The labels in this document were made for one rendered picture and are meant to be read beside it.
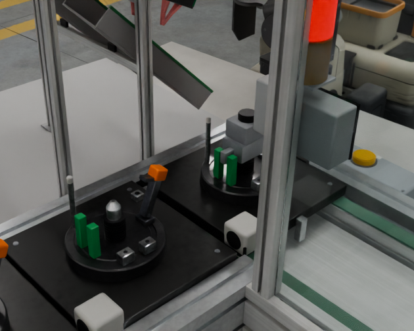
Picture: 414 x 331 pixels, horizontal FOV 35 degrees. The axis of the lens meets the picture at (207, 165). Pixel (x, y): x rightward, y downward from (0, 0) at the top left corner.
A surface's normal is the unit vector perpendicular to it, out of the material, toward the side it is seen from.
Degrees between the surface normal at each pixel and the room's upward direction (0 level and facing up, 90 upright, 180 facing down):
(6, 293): 0
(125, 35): 90
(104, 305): 0
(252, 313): 90
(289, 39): 90
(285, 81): 90
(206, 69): 0
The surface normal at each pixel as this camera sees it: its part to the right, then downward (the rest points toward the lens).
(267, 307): -0.73, 0.36
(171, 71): 0.55, 0.47
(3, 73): 0.03, -0.84
